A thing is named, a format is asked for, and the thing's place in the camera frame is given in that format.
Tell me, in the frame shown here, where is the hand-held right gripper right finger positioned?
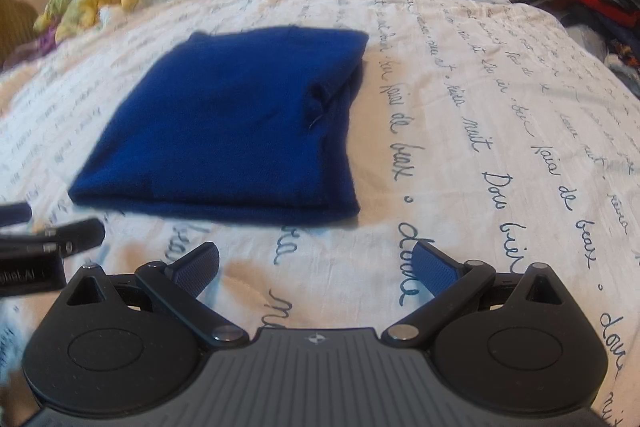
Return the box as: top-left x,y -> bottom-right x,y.
381,241 -> 572,350

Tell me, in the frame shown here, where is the brown sofa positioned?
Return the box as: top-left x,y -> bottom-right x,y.
0,0 -> 39,68

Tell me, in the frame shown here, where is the white script-printed bedspread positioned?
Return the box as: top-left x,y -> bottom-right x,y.
0,0 -> 640,427

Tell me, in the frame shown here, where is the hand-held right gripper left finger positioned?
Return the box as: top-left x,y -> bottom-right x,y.
65,241 -> 249,350

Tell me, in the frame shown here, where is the purple cloth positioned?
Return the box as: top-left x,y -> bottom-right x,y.
32,24 -> 59,56

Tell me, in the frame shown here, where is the blue beaded sweater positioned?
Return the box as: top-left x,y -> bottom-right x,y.
67,26 -> 371,229

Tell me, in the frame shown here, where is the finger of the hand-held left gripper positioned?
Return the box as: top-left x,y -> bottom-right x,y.
0,217 -> 107,259
0,202 -> 32,227

